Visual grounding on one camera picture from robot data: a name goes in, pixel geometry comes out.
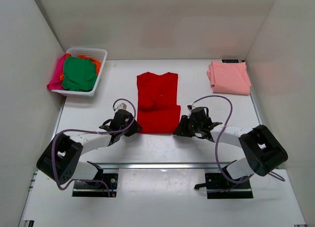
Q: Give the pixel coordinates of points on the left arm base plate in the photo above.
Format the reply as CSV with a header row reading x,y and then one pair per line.
x,y
107,188

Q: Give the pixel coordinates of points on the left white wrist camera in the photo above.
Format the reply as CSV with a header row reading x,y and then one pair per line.
x,y
121,106

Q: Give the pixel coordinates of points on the folded pink t shirt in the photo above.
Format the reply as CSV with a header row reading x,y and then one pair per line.
x,y
229,78

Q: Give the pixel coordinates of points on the aluminium table rail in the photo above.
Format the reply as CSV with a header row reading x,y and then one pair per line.
x,y
162,166

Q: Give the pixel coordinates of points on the magenta t shirt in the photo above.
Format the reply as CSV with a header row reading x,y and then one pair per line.
x,y
56,82

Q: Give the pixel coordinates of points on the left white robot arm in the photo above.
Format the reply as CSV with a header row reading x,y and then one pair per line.
x,y
60,160

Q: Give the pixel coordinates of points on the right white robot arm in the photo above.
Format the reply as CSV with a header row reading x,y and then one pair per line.
x,y
263,153

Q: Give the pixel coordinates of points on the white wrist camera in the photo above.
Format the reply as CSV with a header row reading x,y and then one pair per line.
x,y
121,106
190,107

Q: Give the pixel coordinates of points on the orange t shirt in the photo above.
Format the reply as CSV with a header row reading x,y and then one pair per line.
x,y
94,61

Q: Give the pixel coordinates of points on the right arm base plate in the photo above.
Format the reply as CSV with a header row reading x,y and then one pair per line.
x,y
217,187

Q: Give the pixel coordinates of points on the green t shirt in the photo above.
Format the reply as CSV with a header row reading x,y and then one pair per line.
x,y
78,74

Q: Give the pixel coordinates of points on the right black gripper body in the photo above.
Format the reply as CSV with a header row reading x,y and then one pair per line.
x,y
195,127

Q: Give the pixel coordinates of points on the white plastic basket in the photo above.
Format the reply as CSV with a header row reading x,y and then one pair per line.
x,y
98,54

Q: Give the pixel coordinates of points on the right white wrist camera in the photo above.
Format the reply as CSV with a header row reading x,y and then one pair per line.
x,y
190,107

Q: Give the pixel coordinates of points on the red t shirt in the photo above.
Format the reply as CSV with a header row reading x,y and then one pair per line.
x,y
158,111

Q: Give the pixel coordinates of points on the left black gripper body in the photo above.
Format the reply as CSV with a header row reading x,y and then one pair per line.
x,y
125,125

